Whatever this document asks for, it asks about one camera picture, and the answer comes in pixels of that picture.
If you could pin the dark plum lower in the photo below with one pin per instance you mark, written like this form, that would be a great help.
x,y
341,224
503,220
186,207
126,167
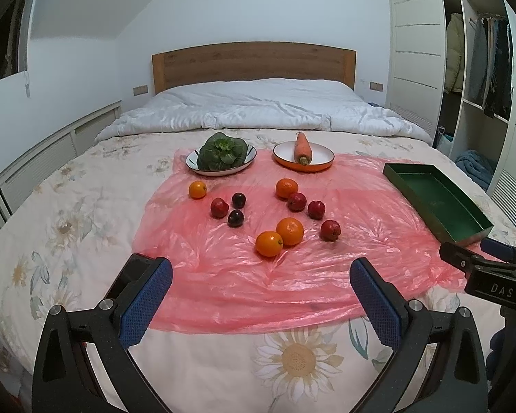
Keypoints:
x,y
235,218

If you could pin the orange rimmed white plate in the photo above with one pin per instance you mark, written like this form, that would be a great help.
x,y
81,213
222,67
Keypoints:
x,y
322,157

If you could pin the white wardrobe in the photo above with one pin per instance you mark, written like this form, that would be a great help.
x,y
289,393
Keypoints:
x,y
431,45

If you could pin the red apple by mandarin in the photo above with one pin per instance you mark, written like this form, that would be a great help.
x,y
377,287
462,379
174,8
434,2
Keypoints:
x,y
297,202

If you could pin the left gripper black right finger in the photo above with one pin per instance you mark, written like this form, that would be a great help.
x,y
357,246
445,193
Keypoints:
x,y
456,377

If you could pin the small orange far left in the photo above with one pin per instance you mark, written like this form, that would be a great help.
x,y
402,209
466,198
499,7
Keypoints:
x,y
197,190

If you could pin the blue folded blanket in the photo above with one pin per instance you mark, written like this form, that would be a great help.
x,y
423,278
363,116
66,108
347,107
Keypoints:
x,y
478,167

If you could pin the orange carrot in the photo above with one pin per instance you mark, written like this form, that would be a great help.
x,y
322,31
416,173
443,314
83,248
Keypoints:
x,y
302,150

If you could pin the dark plum upper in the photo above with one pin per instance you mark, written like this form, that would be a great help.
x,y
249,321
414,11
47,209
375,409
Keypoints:
x,y
239,200

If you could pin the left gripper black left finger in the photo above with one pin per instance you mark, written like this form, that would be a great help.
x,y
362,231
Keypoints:
x,y
64,379

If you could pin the floral bed sheet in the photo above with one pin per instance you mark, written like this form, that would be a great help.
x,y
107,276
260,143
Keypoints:
x,y
68,241

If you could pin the green leafy vegetable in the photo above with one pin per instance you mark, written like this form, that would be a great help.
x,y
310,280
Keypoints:
x,y
221,152

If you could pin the red apple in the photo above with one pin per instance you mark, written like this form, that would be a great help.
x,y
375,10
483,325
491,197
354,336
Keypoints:
x,y
316,209
219,208
297,202
330,230

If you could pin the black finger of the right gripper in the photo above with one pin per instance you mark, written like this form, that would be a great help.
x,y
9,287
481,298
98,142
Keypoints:
x,y
459,257
500,250

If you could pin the smooth orange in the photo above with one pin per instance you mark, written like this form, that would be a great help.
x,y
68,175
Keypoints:
x,y
269,244

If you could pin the green rectangular tray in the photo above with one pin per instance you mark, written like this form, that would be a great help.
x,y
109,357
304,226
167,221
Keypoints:
x,y
447,211

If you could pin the dimpled mandarin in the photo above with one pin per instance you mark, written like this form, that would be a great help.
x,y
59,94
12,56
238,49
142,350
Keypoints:
x,y
291,230

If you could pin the white duvet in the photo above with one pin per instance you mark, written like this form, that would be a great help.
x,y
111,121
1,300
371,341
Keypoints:
x,y
270,103

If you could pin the dark plum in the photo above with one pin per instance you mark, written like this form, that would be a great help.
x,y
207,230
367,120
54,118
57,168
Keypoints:
x,y
239,200
235,218

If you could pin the white striped plate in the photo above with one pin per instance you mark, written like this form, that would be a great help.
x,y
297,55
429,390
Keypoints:
x,y
191,163

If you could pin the hanging dark clothes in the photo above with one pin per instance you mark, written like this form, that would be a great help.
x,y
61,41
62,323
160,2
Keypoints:
x,y
490,76

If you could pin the pink plastic sheet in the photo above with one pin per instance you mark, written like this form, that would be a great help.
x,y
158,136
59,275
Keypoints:
x,y
222,285

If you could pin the wooden headboard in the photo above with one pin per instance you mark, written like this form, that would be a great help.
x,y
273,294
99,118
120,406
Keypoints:
x,y
252,60

